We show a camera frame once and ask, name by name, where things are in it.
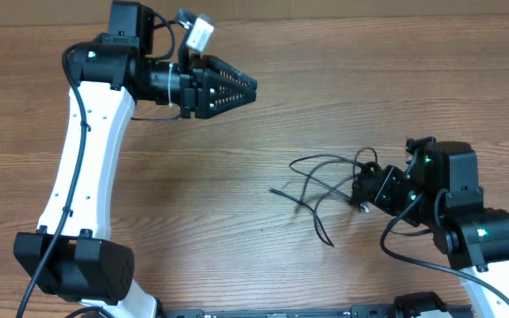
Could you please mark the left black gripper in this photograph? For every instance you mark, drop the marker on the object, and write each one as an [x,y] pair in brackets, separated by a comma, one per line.
[200,101]

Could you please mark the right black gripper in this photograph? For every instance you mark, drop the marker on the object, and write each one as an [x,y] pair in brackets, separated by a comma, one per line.
[386,182]

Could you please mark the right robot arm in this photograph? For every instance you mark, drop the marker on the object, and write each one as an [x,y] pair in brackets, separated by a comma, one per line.
[440,189]

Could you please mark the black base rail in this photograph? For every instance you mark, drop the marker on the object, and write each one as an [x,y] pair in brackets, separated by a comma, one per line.
[425,304]

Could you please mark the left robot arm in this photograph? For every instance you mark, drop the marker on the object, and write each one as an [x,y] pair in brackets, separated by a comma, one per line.
[141,57]

